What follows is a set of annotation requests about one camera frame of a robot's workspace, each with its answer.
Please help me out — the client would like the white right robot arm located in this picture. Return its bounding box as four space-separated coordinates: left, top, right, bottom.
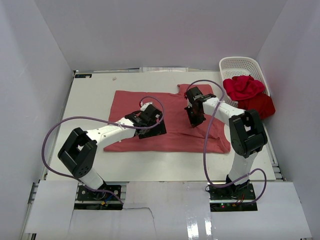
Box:
184 86 268 200

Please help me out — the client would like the black table label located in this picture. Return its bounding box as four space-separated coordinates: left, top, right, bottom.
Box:
74 73 92 79

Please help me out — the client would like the white plastic basket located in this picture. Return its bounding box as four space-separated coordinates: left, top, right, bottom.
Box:
219 56 271 97

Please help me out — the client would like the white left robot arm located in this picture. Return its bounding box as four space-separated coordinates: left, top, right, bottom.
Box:
58 102 167 200

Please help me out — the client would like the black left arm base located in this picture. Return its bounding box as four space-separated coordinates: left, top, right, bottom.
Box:
74 185 123 211

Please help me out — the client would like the salmon pink t shirt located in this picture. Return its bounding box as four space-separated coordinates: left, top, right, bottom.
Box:
103 84 231 154

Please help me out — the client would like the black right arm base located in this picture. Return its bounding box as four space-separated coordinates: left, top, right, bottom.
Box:
204 183 258 213

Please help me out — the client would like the red t shirt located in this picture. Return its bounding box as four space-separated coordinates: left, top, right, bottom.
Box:
223 75 276 120

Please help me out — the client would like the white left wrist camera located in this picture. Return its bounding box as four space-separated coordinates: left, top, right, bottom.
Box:
139 101 153 111

